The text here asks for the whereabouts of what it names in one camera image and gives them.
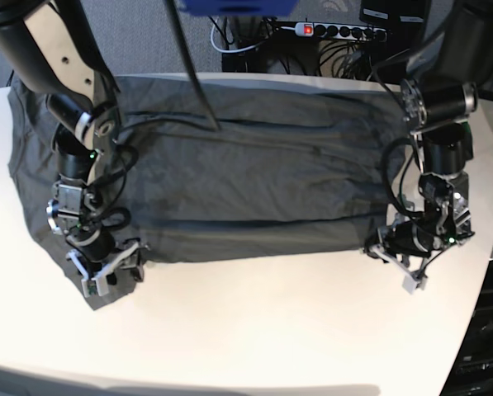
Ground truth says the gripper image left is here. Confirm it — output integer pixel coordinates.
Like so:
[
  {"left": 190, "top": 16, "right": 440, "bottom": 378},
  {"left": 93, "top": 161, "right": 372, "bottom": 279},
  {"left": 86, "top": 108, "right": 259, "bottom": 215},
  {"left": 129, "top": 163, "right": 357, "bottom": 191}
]
[{"left": 66, "top": 229, "right": 145, "bottom": 283}]

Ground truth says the blue plastic bin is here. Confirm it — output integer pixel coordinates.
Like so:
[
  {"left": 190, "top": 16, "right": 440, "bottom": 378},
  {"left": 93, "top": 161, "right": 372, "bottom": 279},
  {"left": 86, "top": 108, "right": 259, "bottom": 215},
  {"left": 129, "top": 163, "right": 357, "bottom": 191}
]
[{"left": 181, "top": 0, "right": 297, "bottom": 17}]

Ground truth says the white cable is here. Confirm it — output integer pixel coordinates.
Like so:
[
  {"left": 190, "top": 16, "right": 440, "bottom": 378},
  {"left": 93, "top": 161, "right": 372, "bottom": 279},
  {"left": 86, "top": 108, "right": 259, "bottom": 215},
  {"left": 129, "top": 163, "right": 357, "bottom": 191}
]
[{"left": 210, "top": 17, "right": 258, "bottom": 54}]

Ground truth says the grey T-shirt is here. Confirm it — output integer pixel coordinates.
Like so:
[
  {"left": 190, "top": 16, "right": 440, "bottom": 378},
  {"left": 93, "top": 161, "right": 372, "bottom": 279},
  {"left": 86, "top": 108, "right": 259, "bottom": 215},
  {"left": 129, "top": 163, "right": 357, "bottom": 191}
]
[{"left": 6, "top": 73, "right": 410, "bottom": 313}]

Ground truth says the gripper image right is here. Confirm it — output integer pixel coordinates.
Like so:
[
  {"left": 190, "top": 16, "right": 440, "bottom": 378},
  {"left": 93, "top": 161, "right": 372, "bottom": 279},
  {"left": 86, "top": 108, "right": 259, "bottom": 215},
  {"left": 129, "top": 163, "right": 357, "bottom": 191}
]
[{"left": 362, "top": 214, "right": 476, "bottom": 265}]

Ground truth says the black OpenArm base box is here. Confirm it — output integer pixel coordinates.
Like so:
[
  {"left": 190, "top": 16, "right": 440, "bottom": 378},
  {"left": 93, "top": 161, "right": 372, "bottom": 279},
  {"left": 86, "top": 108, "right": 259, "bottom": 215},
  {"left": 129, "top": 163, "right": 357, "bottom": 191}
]
[{"left": 441, "top": 260, "right": 493, "bottom": 395}]

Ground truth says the white power strip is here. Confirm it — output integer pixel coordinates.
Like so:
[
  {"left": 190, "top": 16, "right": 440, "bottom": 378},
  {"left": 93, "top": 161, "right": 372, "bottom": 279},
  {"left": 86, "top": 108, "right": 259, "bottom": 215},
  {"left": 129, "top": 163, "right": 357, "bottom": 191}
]
[{"left": 292, "top": 22, "right": 387, "bottom": 43}]

